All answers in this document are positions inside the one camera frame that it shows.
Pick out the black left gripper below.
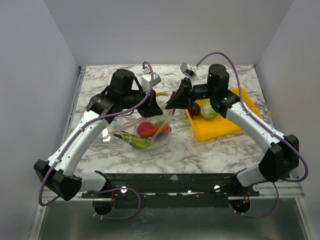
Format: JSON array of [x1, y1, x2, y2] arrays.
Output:
[[121, 86, 164, 119]]

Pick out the red tomato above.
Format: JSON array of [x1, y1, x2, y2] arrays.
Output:
[[136, 121, 154, 136]]

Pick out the orange red chili pepper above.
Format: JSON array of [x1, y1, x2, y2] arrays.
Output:
[[139, 124, 170, 139]]

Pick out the clear zip top bag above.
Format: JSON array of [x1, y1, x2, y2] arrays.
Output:
[[109, 109, 174, 151]]

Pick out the green celery stalk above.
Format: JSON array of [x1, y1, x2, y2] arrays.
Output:
[[113, 132, 156, 150]]

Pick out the green grape bunch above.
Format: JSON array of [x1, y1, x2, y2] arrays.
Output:
[[153, 119, 168, 127]]

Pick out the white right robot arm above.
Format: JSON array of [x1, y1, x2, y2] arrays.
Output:
[[200, 64, 300, 196]]

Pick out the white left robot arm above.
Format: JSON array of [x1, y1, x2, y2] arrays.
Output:
[[33, 67, 164, 201]]

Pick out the red black utility knife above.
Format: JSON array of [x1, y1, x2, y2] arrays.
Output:
[[170, 91, 176, 99]]

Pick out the dark red onion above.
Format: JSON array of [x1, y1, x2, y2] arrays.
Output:
[[187, 102, 201, 118]]

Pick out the pale green cabbage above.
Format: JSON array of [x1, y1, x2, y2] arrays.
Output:
[[200, 101, 219, 119]]

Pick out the yellow plastic tray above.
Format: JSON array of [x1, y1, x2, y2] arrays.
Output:
[[184, 87, 264, 143]]

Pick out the clear plastic screw box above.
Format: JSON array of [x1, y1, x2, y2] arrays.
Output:
[[91, 119, 122, 148]]

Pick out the yellow handled pliers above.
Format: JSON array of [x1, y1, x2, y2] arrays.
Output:
[[156, 92, 169, 96]]

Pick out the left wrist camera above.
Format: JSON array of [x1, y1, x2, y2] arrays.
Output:
[[141, 72, 162, 92]]

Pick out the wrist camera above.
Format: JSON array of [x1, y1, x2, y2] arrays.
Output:
[[141, 72, 162, 92], [180, 62, 198, 85]]

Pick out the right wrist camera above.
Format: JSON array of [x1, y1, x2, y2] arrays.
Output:
[[180, 62, 198, 85]]

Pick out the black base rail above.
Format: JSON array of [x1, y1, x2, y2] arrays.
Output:
[[81, 173, 260, 208]]

